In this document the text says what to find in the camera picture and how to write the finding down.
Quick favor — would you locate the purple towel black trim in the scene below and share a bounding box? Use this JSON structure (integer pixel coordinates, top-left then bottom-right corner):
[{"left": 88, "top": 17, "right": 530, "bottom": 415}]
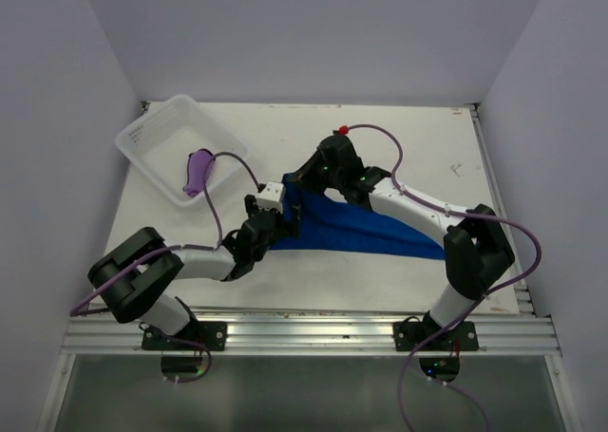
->
[{"left": 182, "top": 148, "right": 216, "bottom": 197}]

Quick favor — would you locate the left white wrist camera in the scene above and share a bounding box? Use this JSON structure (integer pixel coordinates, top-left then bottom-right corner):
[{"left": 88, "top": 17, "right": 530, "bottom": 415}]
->
[{"left": 256, "top": 181, "right": 285, "bottom": 214}]

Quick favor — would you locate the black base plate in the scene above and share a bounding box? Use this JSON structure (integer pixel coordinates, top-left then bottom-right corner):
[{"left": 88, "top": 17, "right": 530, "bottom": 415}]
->
[
  {"left": 392, "top": 316, "right": 480, "bottom": 352},
  {"left": 140, "top": 321, "right": 228, "bottom": 351}
]

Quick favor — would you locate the white plastic basket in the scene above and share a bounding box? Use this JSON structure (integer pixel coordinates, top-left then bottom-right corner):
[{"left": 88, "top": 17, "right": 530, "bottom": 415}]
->
[{"left": 115, "top": 95, "right": 251, "bottom": 209}]

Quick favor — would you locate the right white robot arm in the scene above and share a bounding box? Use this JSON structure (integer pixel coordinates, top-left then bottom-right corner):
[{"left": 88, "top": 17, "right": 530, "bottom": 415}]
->
[{"left": 289, "top": 134, "right": 515, "bottom": 349}]

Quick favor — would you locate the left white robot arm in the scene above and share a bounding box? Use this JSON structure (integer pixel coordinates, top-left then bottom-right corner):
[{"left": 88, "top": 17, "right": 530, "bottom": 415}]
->
[{"left": 87, "top": 195, "right": 301, "bottom": 349}]

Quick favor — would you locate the blue towel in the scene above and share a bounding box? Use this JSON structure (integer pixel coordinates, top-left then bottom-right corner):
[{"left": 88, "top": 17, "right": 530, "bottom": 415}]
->
[{"left": 271, "top": 173, "right": 445, "bottom": 260}]

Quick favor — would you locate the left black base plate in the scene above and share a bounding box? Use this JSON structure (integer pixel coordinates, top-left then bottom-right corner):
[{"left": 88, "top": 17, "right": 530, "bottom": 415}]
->
[{"left": 140, "top": 321, "right": 228, "bottom": 351}]

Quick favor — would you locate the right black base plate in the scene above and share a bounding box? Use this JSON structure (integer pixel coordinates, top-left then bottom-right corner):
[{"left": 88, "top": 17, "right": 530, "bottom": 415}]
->
[{"left": 392, "top": 316, "right": 480, "bottom": 352}]

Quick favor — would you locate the aluminium mounting rail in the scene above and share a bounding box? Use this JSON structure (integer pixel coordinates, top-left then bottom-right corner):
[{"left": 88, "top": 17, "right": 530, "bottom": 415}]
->
[{"left": 60, "top": 309, "right": 561, "bottom": 356}]

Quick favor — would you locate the right side aluminium rail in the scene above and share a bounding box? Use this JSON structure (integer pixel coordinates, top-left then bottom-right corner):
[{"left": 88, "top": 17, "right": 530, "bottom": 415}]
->
[{"left": 465, "top": 103, "right": 536, "bottom": 317}]

